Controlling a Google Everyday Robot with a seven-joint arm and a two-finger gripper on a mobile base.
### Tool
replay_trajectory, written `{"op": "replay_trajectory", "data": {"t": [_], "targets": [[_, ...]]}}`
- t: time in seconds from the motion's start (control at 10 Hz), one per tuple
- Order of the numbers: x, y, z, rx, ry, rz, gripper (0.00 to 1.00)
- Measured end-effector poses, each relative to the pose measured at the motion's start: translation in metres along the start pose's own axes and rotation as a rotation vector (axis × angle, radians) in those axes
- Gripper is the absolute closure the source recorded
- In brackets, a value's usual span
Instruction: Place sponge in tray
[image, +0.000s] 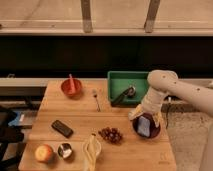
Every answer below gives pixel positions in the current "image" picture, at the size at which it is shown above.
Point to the black chair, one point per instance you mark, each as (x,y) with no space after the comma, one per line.
(8,134)

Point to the metal fork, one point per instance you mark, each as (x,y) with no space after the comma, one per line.
(96,99)

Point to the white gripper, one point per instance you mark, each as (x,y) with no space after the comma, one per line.
(151,103)

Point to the banana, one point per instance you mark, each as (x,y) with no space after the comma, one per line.
(90,164)

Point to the red yellow apple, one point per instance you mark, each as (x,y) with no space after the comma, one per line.
(44,153)

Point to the red spoon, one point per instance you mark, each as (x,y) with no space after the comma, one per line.
(72,84)

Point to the blue sponge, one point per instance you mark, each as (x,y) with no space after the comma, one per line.
(144,126)

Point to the small metal cup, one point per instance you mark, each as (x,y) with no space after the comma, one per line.
(65,150)

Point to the black rectangular block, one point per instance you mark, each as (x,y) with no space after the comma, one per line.
(62,128)

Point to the red bowl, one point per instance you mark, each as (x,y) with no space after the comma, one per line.
(65,87)

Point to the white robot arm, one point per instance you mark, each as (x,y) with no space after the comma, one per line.
(162,83)

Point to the bunch of dark grapes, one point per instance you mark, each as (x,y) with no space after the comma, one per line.
(111,135)

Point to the green plastic tray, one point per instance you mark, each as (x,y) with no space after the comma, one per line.
(119,81)

